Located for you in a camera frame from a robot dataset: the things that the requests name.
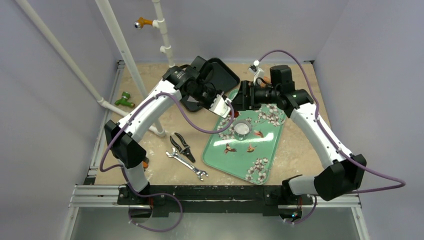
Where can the white PVC pipe frame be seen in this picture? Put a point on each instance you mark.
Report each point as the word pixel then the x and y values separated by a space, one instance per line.
pixel 114 28

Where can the wooden dough roller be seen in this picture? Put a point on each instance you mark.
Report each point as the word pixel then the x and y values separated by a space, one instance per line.
pixel 265 81

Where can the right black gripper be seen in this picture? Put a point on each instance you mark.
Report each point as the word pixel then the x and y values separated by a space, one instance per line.
pixel 245 95

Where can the green plastic faucet tap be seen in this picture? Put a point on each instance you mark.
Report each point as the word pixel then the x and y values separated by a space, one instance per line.
pixel 125 100

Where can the white dough ball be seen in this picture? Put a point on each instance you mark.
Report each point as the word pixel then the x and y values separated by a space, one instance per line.
pixel 242 128

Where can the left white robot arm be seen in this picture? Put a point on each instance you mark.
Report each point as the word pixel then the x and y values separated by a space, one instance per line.
pixel 123 149

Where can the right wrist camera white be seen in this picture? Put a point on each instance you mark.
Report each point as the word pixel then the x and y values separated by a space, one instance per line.
pixel 258 72

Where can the green floral tray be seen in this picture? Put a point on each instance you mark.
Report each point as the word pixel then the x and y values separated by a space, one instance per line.
pixel 246 156

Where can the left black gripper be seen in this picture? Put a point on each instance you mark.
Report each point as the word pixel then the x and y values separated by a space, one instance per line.
pixel 214 91

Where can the black handled pliers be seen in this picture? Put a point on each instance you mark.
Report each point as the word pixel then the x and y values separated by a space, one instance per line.
pixel 182 148

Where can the orange faucet tap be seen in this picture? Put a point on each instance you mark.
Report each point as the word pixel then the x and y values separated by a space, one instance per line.
pixel 142 22

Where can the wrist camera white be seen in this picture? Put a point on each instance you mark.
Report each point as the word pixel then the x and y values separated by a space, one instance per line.
pixel 258 72
pixel 221 106

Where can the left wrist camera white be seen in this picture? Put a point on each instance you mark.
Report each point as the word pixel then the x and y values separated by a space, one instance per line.
pixel 221 106

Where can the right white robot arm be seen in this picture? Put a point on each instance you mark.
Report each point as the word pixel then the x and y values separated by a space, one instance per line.
pixel 342 170

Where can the black plastic tray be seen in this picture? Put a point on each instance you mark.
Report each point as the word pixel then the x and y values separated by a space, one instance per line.
pixel 221 76

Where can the orange black small tool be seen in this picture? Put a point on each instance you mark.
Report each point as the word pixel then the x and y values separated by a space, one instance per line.
pixel 145 163

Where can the silver open-end wrench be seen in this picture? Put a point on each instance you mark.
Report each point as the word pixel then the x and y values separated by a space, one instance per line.
pixel 199 173

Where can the aluminium rail frame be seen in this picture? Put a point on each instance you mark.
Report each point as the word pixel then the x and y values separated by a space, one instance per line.
pixel 93 204

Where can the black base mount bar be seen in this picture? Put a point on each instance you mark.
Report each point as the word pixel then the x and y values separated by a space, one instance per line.
pixel 267 200

